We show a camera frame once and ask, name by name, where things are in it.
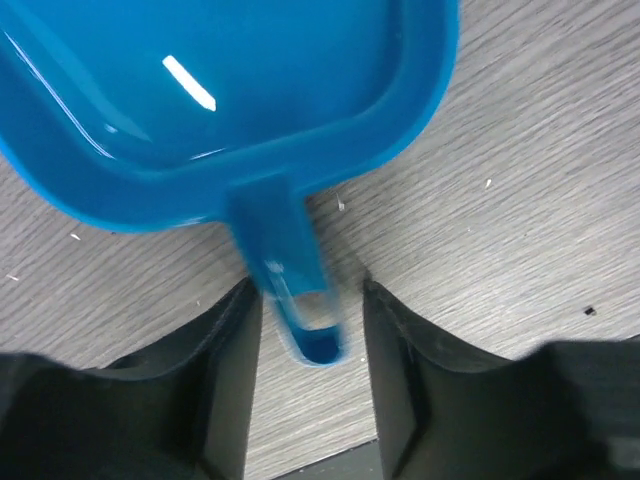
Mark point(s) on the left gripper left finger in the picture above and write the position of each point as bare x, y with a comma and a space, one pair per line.
178, 408

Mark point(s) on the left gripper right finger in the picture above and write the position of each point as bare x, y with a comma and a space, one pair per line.
446, 409

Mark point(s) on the blue dustpan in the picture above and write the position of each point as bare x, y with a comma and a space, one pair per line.
142, 116

